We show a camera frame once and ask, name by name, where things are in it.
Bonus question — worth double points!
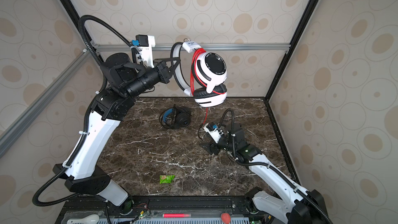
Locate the red round object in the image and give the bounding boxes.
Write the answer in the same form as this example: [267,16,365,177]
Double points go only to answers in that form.
[220,213,231,224]

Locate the red headphone cable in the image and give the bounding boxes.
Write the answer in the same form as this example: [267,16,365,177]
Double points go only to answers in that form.
[190,48,218,131]

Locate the white plastic object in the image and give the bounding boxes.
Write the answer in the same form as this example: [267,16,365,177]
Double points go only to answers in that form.
[67,214,100,224]

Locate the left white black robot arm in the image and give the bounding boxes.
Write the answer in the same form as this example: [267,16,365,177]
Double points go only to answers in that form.
[32,15,179,207]

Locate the pink marker pen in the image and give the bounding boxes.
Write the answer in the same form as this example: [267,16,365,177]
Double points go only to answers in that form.
[163,213,191,218]

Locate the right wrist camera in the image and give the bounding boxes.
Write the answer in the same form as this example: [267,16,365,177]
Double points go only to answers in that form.
[203,122,223,144]

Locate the aluminium rail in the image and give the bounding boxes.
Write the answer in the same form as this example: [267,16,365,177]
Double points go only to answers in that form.
[93,43,291,52]
[1,50,90,157]

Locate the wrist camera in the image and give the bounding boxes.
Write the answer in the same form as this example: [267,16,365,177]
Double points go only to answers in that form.
[203,122,223,144]
[131,34,155,68]

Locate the green snack packet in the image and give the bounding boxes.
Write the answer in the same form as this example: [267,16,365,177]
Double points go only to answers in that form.
[160,175,175,184]

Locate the left aluminium rail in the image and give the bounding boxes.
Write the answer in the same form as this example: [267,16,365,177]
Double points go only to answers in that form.
[1,50,90,157]

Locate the back aluminium rail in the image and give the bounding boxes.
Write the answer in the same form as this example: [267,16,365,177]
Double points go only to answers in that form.
[93,43,291,52]

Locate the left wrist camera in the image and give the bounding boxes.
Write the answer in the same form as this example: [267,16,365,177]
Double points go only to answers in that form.
[131,34,155,68]

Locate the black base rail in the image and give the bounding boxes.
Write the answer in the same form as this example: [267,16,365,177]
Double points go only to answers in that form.
[56,196,281,224]

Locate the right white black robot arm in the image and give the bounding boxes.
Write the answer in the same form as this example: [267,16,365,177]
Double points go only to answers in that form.
[202,122,332,224]

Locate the black blue headphones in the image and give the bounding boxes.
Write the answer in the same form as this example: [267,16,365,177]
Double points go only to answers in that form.
[159,105,191,130]

